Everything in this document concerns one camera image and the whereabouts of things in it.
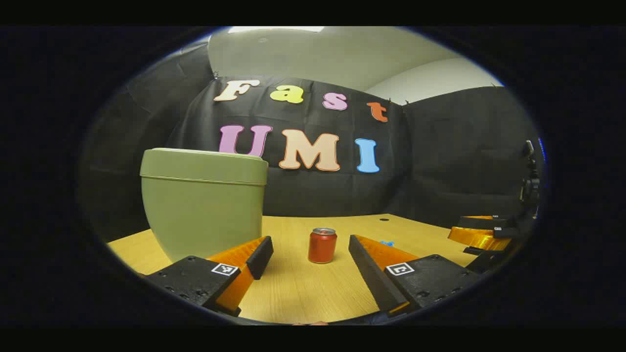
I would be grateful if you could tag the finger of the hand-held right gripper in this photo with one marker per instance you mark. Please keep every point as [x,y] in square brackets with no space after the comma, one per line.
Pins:
[481,222]
[477,238]

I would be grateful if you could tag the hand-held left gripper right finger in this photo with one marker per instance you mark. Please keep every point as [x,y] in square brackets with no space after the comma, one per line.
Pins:
[371,274]

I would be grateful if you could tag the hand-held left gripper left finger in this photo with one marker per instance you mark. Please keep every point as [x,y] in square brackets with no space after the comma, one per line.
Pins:
[260,256]

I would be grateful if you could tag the red pop can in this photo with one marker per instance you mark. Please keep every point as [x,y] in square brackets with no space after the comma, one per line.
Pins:
[322,247]

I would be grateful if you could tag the green desktop garbage bin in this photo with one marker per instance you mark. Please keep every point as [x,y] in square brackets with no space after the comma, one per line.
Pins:
[200,210]

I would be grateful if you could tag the wooden desktop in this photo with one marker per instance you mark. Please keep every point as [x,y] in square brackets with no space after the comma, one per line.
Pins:
[303,293]

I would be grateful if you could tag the black backdrop cloth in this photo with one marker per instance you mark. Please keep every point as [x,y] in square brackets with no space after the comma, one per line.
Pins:
[440,161]

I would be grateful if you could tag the ceiling light panel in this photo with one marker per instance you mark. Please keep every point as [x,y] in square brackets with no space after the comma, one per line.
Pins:
[274,30]

